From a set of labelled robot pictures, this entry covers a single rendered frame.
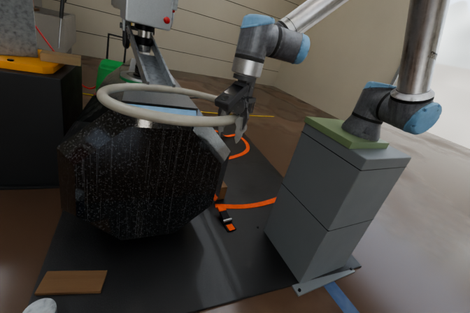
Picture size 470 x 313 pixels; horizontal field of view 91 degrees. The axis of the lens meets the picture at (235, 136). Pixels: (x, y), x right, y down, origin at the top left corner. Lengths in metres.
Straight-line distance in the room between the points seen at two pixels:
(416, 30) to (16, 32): 1.95
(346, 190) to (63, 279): 1.35
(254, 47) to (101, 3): 5.82
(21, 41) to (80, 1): 4.57
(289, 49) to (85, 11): 5.89
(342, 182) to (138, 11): 1.27
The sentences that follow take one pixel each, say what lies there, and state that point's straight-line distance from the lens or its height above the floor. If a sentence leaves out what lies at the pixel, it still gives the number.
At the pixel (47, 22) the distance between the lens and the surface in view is 4.24.
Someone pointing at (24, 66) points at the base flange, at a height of 0.77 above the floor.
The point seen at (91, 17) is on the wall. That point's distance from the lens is 6.40.
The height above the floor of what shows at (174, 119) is 0.95.
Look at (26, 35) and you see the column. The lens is 1.90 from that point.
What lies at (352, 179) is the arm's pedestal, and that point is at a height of 0.73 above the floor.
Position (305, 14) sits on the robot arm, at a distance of 0.92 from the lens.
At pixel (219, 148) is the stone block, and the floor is 0.63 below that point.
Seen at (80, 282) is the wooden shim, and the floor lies 0.03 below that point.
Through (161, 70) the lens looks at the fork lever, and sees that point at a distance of 1.24.
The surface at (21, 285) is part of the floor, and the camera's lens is 1.51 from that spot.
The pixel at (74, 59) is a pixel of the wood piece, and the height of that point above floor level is 0.82.
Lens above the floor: 1.18
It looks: 23 degrees down
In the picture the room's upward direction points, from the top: 15 degrees clockwise
